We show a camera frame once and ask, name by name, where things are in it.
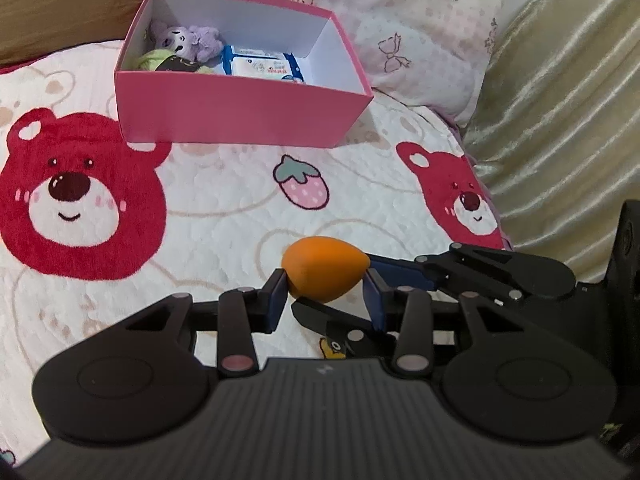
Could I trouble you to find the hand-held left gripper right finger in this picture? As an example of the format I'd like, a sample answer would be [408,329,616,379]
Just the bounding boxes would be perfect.
[361,271,531,376]

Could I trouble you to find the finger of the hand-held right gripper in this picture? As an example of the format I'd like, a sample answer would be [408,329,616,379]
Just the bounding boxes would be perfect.
[291,296,398,361]
[369,242,577,303]

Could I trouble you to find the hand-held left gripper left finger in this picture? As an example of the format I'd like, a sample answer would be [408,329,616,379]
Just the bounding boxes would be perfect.
[122,269,290,378]

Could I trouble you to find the orange egg-shaped sponge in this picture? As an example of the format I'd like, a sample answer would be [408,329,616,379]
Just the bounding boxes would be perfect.
[281,236,372,305]

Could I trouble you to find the pink cardboard box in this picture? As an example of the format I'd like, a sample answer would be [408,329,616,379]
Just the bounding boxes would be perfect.
[114,0,375,150]

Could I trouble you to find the green yarn ball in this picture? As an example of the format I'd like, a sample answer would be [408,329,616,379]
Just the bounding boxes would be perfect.
[137,47,223,76]

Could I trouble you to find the purple plush toy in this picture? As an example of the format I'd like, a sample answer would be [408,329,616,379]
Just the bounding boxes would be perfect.
[150,19,223,63]

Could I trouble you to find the red bear printed blanket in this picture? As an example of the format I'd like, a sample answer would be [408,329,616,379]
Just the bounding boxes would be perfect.
[0,40,516,466]

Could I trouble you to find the gold striped quilt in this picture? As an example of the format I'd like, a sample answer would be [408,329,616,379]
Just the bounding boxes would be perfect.
[460,0,640,286]

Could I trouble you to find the pink checked pillow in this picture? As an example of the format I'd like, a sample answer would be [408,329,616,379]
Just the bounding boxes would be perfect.
[172,0,506,128]

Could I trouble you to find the brown pillow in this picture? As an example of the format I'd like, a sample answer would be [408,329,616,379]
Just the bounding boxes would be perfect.
[0,0,181,68]

